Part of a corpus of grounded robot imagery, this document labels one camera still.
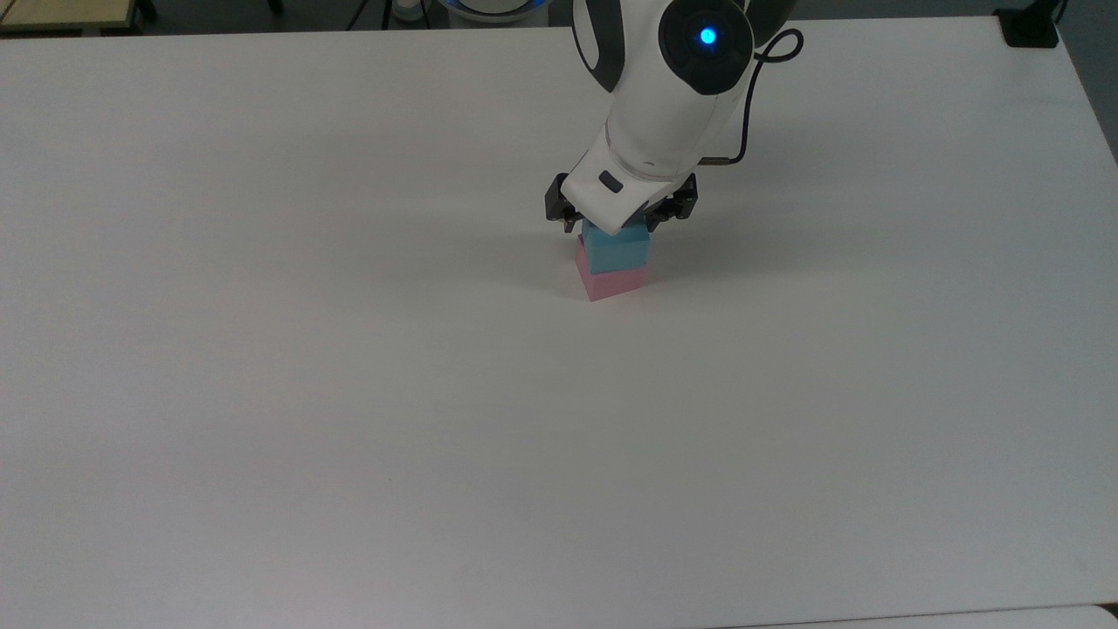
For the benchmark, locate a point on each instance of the pink cube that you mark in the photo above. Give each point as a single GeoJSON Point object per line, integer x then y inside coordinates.
{"type": "Point", "coordinates": [611, 284]}

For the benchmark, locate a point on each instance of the blue cube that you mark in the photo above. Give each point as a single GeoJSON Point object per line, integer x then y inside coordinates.
{"type": "Point", "coordinates": [616, 253]}

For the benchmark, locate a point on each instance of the black table clamp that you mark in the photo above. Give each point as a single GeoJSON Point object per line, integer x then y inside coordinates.
{"type": "Point", "coordinates": [1031, 24]}

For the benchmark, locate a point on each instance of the wooden workbench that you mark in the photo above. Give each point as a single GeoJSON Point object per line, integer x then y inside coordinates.
{"type": "Point", "coordinates": [65, 13]}

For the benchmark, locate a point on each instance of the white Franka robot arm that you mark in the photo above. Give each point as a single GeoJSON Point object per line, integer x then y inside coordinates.
{"type": "Point", "coordinates": [672, 96]}

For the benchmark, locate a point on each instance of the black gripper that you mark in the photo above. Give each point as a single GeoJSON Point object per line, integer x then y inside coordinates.
{"type": "Point", "coordinates": [559, 205]}

